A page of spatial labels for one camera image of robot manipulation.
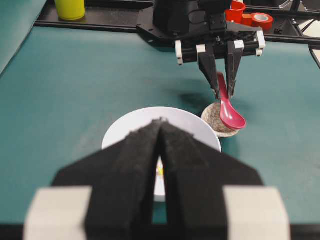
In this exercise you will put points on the yellow hexagonal prism block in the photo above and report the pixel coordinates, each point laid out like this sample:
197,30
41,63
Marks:
160,170

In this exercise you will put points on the red plastic cup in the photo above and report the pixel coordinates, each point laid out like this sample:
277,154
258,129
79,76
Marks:
235,12

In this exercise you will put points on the speckled ceramic spoon rest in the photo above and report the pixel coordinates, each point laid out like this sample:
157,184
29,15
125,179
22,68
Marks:
211,115

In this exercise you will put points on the yellow green cylinder cup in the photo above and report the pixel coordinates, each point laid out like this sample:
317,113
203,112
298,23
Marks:
70,9

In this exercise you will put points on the orange small block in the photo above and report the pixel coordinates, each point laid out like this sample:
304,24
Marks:
246,19

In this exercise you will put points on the red tape roll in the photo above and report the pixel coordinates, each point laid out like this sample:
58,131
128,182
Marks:
261,20

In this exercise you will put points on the black aluminium frame rail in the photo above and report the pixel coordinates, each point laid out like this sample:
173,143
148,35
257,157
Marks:
134,16

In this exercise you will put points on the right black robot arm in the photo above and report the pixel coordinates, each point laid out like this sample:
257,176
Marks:
201,33

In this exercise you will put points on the pink plastic soup spoon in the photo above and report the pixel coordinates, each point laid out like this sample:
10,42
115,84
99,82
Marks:
228,115

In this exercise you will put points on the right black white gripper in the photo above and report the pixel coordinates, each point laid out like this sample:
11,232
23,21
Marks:
206,35

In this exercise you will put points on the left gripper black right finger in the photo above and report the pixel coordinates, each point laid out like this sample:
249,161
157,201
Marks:
194,176

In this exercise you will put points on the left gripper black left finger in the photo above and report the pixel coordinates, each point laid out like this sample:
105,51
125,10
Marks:
122,178

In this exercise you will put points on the white round bowl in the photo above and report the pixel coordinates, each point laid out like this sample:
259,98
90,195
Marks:
140,125

